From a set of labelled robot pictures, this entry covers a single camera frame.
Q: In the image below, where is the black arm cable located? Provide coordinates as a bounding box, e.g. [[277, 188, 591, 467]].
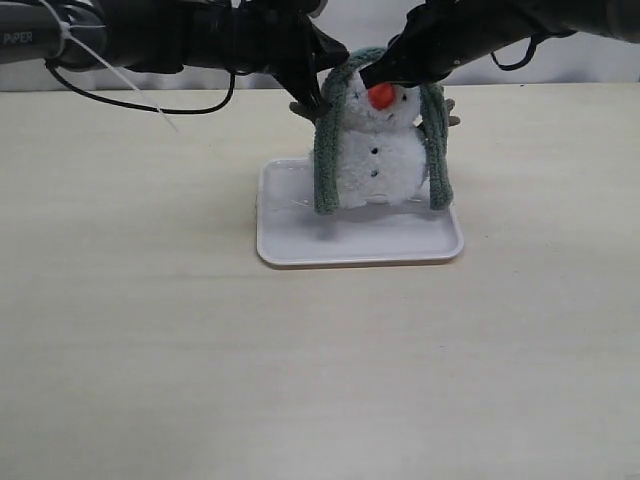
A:
[[44, 59, 236, 115], [489, 29, 576, 72]]

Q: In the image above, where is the green knitted scarf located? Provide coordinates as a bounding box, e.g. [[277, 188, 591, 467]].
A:
[[311, 46, 454, 216]]

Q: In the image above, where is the white zip tie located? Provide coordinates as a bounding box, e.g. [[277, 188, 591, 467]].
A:
[[39, 0, 178, 132]]

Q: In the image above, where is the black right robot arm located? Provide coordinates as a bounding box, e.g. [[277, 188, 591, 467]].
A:
[[360, 0, 639, 88]]

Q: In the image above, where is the white plastic tray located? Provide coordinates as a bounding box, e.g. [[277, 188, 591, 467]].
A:
[[256, 158, 465, 268]]

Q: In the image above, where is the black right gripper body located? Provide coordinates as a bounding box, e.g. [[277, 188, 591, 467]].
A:
[[387, 0, 501, 84]]

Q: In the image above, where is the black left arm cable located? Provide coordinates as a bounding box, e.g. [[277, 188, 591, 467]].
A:
[[44, 59, 236, 115]]

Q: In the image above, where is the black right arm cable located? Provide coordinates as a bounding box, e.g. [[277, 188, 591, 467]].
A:
[[489, 29, 576, 72]]

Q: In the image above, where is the white plush snowman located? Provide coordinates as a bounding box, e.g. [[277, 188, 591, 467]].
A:
[[289, 67, 461, 210]]

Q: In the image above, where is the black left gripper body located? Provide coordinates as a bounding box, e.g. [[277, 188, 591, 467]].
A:
[[259, 0, 349, 75]]

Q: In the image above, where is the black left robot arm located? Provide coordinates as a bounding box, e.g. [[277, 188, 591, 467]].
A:
[[1, 0, 349, 112]]

